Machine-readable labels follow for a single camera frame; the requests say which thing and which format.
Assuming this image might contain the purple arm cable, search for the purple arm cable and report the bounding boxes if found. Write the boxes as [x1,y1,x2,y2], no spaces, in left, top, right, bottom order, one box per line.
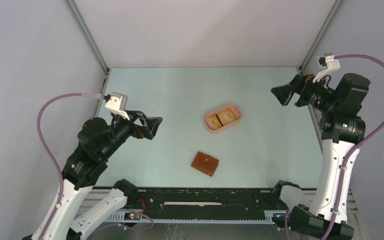
[36,93,155,240]
[284,54,384,240]

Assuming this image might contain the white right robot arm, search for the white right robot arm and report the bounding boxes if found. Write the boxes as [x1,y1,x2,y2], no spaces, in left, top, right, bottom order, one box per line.
[270,73,370,240]

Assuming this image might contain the pink plastic tray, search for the pink plastic tray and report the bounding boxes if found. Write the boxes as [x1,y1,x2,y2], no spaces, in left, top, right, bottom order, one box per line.
[203,104,242,134]

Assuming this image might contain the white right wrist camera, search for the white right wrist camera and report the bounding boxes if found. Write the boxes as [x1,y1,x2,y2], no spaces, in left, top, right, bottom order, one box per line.
[312,53,341,83]

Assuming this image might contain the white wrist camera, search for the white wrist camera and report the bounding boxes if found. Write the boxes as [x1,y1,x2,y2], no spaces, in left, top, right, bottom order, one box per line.
[312,53,341,83]
[104,92,130,121]

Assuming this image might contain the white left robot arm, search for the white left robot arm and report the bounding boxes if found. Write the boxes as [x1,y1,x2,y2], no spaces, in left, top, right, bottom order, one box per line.
[25,110,163,240]

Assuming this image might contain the white cable duct strip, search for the white cable duct strip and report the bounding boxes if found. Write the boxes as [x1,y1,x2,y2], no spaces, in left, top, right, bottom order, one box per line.
[76,211,276,225]

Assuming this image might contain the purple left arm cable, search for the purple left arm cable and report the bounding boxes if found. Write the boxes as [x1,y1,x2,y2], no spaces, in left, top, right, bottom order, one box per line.
[36,93,155,240]

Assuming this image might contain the brown leather card holder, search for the brown leather card holder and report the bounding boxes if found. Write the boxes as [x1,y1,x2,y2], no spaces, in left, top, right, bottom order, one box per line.
[190,151,220,177]

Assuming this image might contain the aluminium frame rail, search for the aluminium frame rail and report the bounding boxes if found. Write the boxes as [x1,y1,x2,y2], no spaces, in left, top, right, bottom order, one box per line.
[79,187,358,213]

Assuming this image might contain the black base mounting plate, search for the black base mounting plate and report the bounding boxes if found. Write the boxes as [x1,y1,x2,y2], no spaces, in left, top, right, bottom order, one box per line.
[126,187,287,221]

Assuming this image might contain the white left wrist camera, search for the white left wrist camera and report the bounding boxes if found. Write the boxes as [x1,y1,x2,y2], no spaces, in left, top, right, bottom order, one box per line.
[104,92,130,121]

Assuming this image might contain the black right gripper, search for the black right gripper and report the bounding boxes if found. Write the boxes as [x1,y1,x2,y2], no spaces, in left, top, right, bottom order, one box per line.
[271,70,339,113]

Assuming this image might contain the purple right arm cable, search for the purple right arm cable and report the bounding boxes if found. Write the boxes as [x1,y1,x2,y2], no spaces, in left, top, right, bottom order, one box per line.
[284,54,384,240]

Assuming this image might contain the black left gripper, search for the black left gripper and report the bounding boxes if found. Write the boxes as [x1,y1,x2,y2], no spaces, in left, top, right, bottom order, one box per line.
[101,107,163,159]

